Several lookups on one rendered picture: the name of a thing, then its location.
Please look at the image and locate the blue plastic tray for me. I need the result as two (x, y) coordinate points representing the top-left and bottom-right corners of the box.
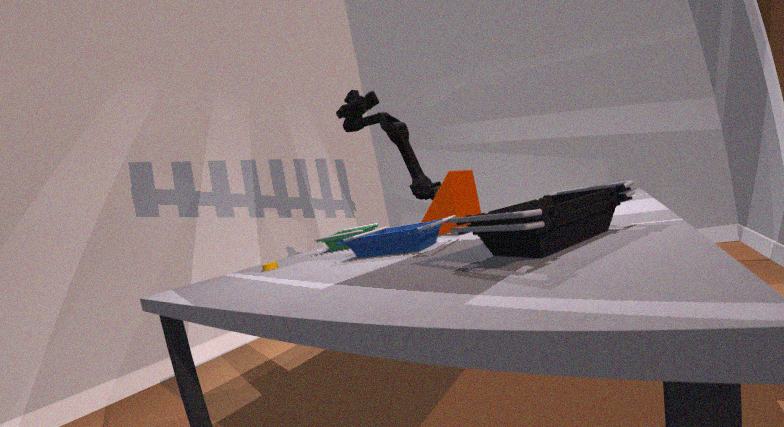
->
(335, 218), (443, 258)

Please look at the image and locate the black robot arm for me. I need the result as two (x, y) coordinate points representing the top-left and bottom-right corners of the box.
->
(336, 90), (442, 200)

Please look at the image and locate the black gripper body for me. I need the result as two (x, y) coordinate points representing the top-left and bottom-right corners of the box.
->
(365, 91), (379, 110)

